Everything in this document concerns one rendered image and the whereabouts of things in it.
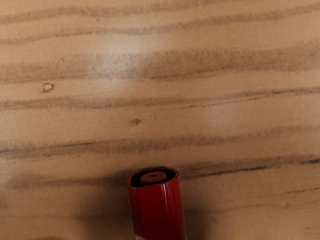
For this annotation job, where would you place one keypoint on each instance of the red marker pen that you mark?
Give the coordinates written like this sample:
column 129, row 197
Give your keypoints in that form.
column 156, row 210

